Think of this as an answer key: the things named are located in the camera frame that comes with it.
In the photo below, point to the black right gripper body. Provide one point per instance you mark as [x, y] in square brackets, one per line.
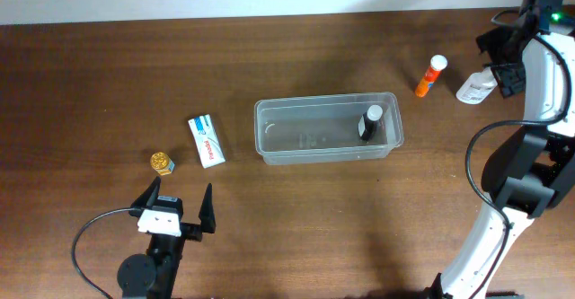
[515, 58]

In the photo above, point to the white Panadol box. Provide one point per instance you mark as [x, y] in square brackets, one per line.
[207, 143]

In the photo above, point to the orange tube white cap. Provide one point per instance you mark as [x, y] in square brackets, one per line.
[436, 65]

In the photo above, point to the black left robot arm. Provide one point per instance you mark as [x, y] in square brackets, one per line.
[153, 274]

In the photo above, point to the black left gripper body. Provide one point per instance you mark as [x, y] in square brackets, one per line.
[191, 231]

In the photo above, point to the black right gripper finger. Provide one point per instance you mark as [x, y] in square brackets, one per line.
[497, 43]
[511, 79]

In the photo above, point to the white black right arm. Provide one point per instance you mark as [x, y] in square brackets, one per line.
[533, 170]

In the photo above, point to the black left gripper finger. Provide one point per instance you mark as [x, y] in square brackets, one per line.
[149, 196]
[207, 214]

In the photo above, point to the clear plastic container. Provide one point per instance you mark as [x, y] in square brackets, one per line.
[324, 129]

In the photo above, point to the dark bottle white cap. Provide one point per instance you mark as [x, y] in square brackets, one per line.
[369, 122]

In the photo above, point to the small gold-lid jar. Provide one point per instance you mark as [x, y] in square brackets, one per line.
[162, 163]

